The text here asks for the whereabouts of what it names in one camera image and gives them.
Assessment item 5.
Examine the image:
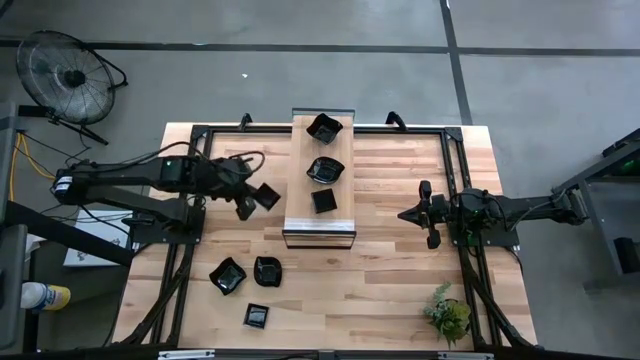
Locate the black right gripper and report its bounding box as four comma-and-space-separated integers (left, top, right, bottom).
398, 180, 454, 250

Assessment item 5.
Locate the black metal table frame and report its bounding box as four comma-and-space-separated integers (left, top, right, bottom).
112, 123, 539, 351

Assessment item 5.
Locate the grey metal stand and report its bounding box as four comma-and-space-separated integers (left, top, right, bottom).
551, 127, 640, 294

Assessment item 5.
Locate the small square black plate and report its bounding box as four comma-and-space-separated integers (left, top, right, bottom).
255, 181, 283, 212
310, 187, 339, 215
242, 302, 271, 330

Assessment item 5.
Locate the white yellow wipes canister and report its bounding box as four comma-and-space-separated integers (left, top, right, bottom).
19, 281, 72, 312

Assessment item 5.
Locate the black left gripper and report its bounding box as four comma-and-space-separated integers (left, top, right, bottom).
219, 158, 261, 222

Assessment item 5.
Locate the wavy pointed black plate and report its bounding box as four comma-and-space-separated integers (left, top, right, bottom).
305, 155, 347, 186
305, 112, 345, 147
208, 256, 248, 297

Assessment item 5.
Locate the white cardboard box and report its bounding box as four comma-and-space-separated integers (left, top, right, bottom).
63, 208, 135, 269

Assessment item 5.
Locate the black box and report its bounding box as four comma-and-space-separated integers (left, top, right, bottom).
613, 236, 640, 275

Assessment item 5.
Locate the silver metal bracket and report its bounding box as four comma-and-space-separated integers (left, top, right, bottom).
437, 351, 495, 360
157, 349, 217, 360

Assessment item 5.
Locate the black stand beam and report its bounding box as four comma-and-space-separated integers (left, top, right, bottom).
3, 199, 135, 267

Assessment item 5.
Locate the grey metal cart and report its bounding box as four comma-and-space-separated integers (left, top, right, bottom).
0, 102, 31, 351

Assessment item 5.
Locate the black floor fan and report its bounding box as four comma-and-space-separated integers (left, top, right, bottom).
14, 29, 130, 147

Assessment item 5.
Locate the green artificial potted plant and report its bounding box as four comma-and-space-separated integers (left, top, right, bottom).
422, 281, 473, 350

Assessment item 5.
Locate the yellow extension cable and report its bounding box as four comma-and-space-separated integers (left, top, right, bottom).
7, 131, 57, 204

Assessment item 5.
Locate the rounded wavy black plate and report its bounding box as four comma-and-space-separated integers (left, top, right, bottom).
252, 255, 284, 289

